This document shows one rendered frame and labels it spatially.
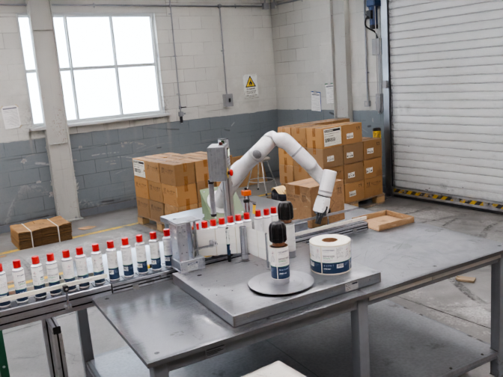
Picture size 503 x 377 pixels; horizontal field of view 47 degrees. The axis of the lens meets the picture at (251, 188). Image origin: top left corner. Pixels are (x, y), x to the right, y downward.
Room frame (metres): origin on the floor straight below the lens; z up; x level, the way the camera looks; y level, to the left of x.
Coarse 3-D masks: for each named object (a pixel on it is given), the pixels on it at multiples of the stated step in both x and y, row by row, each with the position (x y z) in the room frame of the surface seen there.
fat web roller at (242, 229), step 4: (240, 228) 2.89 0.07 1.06; (244, 228) 2.89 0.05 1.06; (240, 232) 2.89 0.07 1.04; (244, 232) 2.89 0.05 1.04; (240, 236) 2.89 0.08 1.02; (244, 236) 2.88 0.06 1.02; (240, 240) 2.89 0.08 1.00; (244, 240) 2.88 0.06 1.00; (240, 244) 2.89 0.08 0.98; (244, 244) 2.88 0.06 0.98; (244, 248) 2.88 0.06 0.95; (244, 252) 2.88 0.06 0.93; (244, 256) 2.88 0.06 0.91; (248, 256) 2.90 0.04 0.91; (244, 260) 2.89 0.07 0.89; (248, 260) 2.89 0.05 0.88
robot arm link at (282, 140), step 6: (270, 132) 3.57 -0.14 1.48; (282, 132) 3.44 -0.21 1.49; (276, 138) 3.44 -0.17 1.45; (282, 138) 3.41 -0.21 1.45; (288, 138) 3.41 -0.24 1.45; (276, 144) 3.45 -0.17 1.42; (282, 144) 3.41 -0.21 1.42; (288, 144) 3.40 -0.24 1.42; (294, 144) 3.40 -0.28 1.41; (288, 150) 3.41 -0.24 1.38; (294, 150) 3.39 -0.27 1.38
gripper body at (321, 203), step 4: (320, 196) 3.38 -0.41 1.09; (324, 196) 3.36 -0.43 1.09; (316, 200) 3.41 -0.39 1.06; (320, 200) 3.37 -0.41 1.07; (324, 200) 3.34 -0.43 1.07; (328, 200) 3.35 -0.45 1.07; (316, 204) 3.39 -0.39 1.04; (320, 204) 3.36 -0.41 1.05; (324, 204) 3.34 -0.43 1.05; (328, 204) 3.35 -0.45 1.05; (316, 208) 3.38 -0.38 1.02; (320, 208) 3.34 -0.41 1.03; (324, 208) 3.33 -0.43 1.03; (328, 208) 3.35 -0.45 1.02; (320, 212) 3.34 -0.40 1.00
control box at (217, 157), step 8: (216, 144) 3.18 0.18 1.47; (224, 144) 3.16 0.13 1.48; (208, 152) 3.08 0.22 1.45; (216, 152) 3.07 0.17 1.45; (224, 152) 3.08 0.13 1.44; (208, 160) 3.08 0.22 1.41; (216, 160) 3.07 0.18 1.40; (224, 160) 3.07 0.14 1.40; (208, 168) 3.08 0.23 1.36; (216, 168) 3.07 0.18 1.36; (224, 168) 3.07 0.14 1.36; (216, 176) 3.07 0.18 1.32; (224, 176) 3.07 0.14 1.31
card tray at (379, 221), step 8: (360, 216) 3.69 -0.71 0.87; (368, 216) 3.72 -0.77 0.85; (376, 216) 3.75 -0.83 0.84; (384, 216) 3.76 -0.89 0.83; (392, 216) 3.74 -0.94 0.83; (400, 216) 3.68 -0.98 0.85; (408, 216) 3.61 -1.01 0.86; (368, 224) 3.58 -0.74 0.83; (376, 224) 3.57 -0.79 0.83; (384, 224) 3.45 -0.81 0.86; (392, 224) 3.49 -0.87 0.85; (400, 224) 3.52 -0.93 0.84
